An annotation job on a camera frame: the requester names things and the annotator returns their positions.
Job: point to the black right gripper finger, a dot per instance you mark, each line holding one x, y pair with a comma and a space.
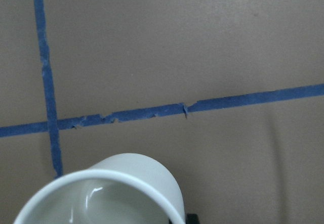
192, 218

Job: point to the white ceramic mug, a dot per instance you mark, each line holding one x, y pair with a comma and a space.
124, 188

